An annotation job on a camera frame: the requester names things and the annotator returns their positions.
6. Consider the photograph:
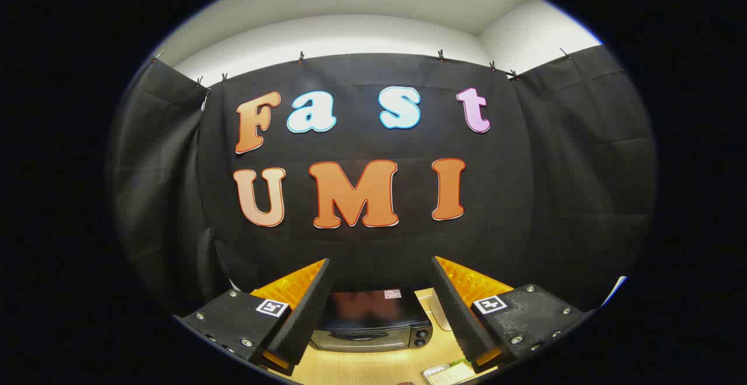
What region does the sandwich with lettuce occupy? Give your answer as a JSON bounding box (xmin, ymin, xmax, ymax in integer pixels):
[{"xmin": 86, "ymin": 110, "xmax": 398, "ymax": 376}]
[{"xmin": 435, "ymin": 360, "xmax": 476, "ymax": 385}]

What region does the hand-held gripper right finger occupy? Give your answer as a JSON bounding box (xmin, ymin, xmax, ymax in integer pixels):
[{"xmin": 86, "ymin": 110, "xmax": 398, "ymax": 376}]
[{"xmin": 431, "ymin": 255, "xmax": 587, "ymax": 374}]

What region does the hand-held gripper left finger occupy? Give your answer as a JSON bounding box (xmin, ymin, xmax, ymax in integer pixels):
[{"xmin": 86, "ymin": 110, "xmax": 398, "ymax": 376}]
[{"xmin": 173, "ymin": 258, "xmax": 335, "ymax": 377}]

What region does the black toaster oven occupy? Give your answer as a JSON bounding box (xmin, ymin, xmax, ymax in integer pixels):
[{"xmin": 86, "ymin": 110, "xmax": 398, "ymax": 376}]
[{"xmin": 309, "ymin": 289, "xmax": 434, "ymax": 354}]

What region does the white toaster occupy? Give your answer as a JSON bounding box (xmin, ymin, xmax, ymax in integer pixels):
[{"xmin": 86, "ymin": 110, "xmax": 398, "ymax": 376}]
[{"xmin": 429, "ymin": 295, "xmax": 453, "ymax": 332}]

